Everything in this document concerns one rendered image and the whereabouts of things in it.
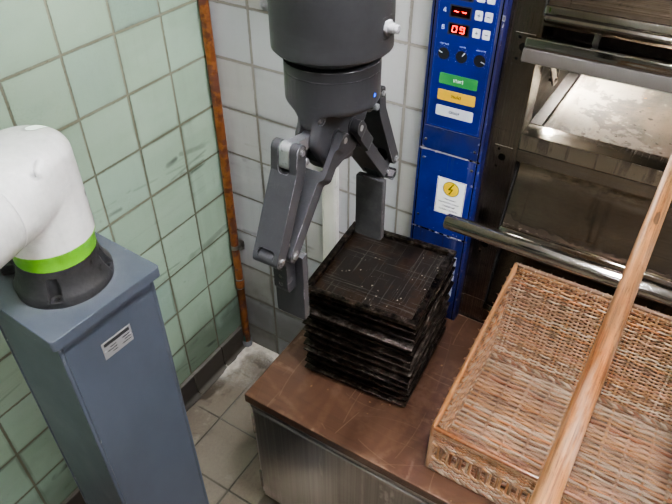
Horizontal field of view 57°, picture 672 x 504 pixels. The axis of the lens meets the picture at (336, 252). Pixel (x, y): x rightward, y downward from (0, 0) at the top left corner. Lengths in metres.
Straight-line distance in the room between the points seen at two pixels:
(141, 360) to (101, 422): 0.12
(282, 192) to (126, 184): 1.30
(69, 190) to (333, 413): 0.90
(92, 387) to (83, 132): 0.72
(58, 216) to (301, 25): 0.58
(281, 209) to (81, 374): 0.65
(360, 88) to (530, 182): 1.10
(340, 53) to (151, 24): 1.28
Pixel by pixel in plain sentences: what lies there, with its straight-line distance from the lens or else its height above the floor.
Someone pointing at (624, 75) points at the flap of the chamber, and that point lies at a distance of 1.22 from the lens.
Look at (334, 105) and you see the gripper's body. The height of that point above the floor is 1.65.
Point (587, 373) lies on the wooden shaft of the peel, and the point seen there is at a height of 1.20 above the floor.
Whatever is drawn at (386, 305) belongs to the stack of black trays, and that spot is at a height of 0.87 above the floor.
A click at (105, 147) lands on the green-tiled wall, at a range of 1.67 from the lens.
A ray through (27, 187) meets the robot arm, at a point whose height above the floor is 1.42.
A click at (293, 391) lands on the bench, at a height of 0.58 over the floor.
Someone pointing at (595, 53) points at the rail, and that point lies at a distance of 1.22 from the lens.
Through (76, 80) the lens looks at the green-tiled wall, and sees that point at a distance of 1.58.
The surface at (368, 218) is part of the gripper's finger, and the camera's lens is 0.63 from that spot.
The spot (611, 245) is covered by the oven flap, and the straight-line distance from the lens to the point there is 1.54.
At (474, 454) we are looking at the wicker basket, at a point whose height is 0.71.
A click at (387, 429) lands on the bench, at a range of 1.56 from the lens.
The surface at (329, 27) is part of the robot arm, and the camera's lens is 0.44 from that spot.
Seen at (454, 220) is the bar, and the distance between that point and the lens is 1.17.
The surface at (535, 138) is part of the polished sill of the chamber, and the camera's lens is 1.47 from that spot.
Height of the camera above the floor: 1.86
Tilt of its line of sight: 40 degrees down
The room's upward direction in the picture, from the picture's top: straight up
